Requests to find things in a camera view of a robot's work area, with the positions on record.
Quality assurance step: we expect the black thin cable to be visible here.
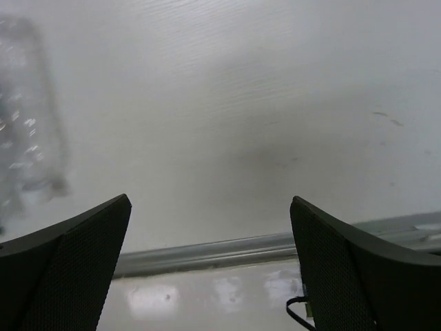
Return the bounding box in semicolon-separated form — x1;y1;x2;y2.
285;294;316;331

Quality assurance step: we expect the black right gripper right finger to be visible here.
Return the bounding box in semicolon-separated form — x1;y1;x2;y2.
289;197;440;330

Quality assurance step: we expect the aluminium table edge rail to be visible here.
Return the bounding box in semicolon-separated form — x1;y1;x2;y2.
113;212;440;279

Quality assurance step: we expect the clear crushed plastic bottle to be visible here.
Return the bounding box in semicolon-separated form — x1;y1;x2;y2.
1;14;69;226

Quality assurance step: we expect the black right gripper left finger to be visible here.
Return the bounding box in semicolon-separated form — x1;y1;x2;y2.
1;194;132;330

